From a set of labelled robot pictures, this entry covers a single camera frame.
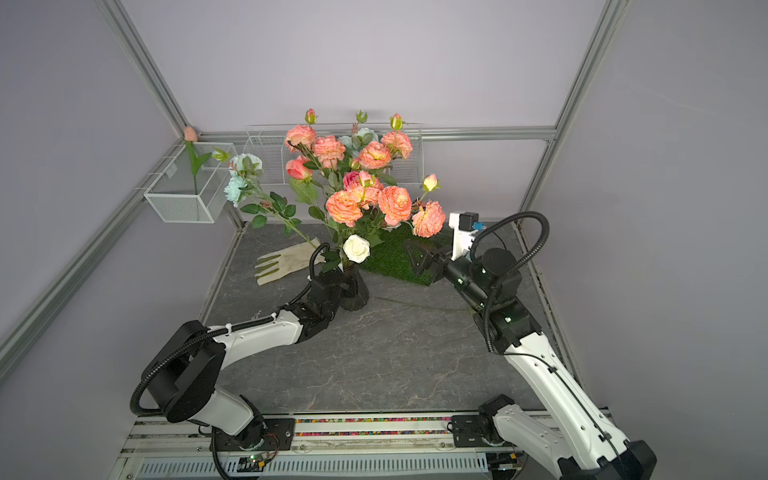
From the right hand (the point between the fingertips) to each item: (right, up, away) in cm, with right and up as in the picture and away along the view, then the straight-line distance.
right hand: (418, 238), depth 63 cm
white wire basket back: (-45, +32, +31) cm, 63 cm away
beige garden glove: (-46, -7, +45) cm, 65 cm away
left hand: (-18, -9, +25) cm, 32 cm away
